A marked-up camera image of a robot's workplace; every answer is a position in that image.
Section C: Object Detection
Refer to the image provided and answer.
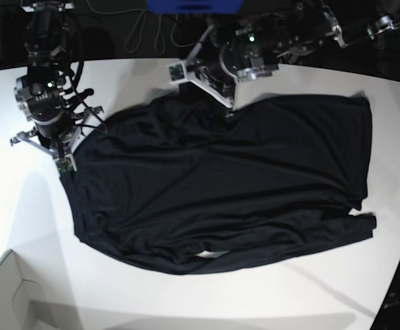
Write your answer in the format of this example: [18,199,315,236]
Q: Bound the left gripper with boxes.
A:
[167,25,237,111]

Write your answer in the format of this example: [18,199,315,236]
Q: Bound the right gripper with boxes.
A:
[10,107,103,174]

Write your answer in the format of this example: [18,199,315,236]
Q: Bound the black t-shirt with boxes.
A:
[60,95,377,275]

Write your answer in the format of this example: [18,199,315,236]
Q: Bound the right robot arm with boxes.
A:
[10,1,107,174]

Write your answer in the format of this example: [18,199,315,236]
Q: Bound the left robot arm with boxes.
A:
[168,1,400,109]

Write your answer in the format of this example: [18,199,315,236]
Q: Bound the blue plastic bin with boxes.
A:
[146,0,243,14]

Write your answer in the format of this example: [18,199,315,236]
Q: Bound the white cardboard box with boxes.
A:
[0,250,46,330]

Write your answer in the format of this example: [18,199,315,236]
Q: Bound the grey cable loops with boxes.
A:
[82,0,201,54]

